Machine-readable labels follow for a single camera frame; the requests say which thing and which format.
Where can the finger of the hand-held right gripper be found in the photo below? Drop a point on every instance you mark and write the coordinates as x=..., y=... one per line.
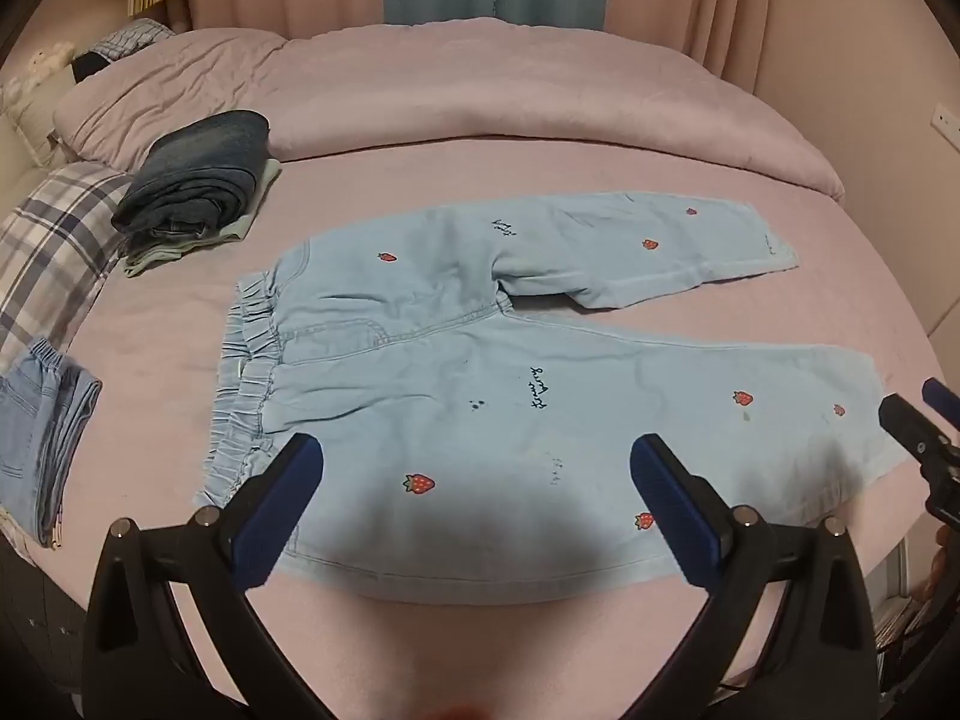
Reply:
x=943, y=394
x=911, y=427

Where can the white plush toy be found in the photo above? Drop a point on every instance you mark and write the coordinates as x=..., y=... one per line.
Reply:
x=34, y=71

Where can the folded light green garment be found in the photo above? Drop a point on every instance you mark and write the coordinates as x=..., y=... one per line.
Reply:
x=161, y=259

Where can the pink duvet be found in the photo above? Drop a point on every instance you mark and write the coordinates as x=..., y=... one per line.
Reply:
x=487, y=90

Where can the folded light blue jeans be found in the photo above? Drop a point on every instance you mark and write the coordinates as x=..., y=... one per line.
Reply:
x=37, y=427

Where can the plaid pillow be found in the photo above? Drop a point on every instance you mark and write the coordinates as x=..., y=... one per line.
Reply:
x=52, y=255

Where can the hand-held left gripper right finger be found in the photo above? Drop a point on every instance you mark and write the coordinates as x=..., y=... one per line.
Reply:
x=675, y=510

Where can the blue checked cloth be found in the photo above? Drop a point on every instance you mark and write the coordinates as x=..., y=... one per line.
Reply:
x=135, y=37

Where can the folded dark blue jeans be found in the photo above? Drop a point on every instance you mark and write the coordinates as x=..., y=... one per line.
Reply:
x=195, y=172

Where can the light blue strawberry print pants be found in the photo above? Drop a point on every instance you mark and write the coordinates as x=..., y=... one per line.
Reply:
x=450, y=390

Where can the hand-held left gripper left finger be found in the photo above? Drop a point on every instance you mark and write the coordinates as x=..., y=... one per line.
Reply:
x=274, y=510

